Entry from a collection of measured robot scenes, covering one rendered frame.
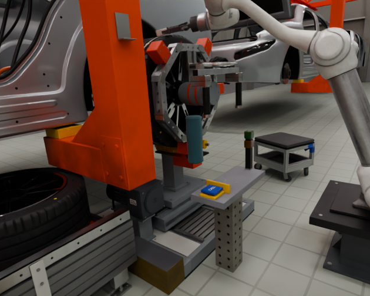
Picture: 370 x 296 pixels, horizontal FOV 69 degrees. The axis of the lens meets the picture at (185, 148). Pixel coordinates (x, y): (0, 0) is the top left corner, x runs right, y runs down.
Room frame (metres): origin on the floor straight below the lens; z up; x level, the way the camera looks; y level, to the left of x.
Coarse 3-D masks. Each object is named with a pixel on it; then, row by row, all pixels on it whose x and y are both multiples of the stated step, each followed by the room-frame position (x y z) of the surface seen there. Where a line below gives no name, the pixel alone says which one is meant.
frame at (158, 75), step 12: (168, 48) 1.52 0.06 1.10; (180, 48) 1.52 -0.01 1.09; (192, 48) 1.61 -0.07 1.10; (168, 60) 1.44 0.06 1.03; (204, 60) 1.72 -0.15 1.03; (156, 72) 1.42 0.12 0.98; (168, 72) 1.44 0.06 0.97; (156, 84) 1.44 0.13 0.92; (156, 96) 1.42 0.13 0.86; (156, 108) 1.41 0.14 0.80; (216, 108) 1.79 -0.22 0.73; (156, 120) 1.43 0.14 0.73; (168, 120) 1.41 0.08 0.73; (204, 120) 1.76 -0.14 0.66; (168, 132) 1.49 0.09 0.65; (180, 132) 1.49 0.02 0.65; (204, 132) 1.67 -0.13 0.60
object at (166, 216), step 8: (192, 200) 1.64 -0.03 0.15; (168, 208) 1.50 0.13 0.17; (176, 208) 1.54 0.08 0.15; (184, 208) 1.52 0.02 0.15; (192, 208) 1.58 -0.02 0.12; (160, 216) 1.42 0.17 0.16; (168, 216) 1.45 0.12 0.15; (176, 216) 1.45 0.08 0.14; (184, 216) 1.51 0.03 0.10; (152, 224) 1.44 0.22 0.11; (160, 224) 1.39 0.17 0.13; (168, 224) 1.39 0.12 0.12
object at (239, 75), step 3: (237, 72) 1.59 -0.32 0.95; (240, 72) 1.60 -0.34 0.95; (225, 75) 1.63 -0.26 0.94; (228, 75) 1.61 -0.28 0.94; (231, 75) 1.60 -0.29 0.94; (234, 75) 1.59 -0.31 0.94; (237, 75) 1.58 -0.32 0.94; (240, 75) 1.59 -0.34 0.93; (228, 78) 1.61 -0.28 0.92; (231, 78) 1.60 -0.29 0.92; (234, 78) 1.59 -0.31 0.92; (237, 78) 1.58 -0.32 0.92; (240, 78) 1.59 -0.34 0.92; (228, 81) 1.61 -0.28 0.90; (231, 81) 1.60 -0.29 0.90; (234, 81) 1.59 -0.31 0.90; (237, 81) 1.58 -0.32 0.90; (240, 81) 1.59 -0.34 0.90
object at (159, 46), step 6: (156, 42) 1.43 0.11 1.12; (162, 42) 1.42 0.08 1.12; (150, 48) 1.42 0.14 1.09; (156, 48) 1.39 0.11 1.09; (162, 48) 1.41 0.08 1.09; (150, 54) 1.42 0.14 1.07; (156, 54) 1.40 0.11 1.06; (162, 54) 1.41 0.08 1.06; (168, 54) 1.45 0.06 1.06; (156, 60) 1.44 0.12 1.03; (162, 60) 1.42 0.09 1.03
